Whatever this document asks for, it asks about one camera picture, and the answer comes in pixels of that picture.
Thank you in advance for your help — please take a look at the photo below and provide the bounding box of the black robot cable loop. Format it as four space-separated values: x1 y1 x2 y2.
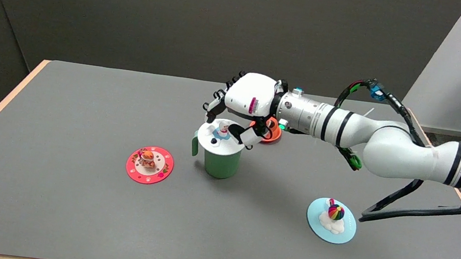
319 74 461 236

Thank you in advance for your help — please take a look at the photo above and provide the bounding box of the white cup lid with figurine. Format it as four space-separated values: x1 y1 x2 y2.
195 116 249 160

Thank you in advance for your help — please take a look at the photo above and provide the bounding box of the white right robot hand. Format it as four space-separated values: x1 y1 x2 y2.
198 66 289 154

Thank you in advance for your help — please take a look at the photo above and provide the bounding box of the orange lid with fox figurine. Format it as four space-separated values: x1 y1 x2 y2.
247 114 284 145

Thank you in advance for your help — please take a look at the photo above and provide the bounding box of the blue lid with balloon figurine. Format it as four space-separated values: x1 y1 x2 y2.
303 195 360 247

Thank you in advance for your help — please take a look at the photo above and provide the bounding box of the green mug with handle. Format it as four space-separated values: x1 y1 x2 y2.
188 130 245 182

